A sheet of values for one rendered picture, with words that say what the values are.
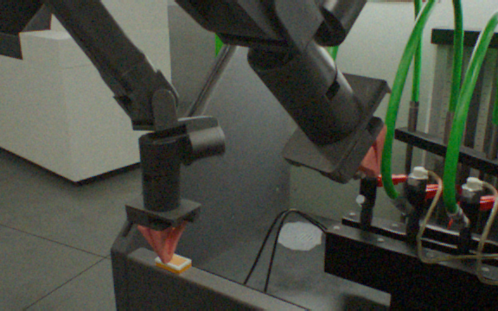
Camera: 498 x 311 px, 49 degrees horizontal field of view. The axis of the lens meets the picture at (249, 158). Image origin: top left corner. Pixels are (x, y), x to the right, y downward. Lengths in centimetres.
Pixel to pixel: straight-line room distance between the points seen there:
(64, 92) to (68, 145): 35
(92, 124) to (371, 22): 276
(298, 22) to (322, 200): 95
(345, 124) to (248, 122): 67
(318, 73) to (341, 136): 7
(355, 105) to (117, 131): 340
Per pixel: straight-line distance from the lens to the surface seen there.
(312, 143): 50
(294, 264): 112
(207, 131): 82
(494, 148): 96
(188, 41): 581
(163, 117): 76
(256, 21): 37
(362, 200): 90
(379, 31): 116
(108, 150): 382
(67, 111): 360
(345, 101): 47
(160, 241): 82
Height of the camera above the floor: 140
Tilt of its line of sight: 20 degrees down
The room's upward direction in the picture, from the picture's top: straight up
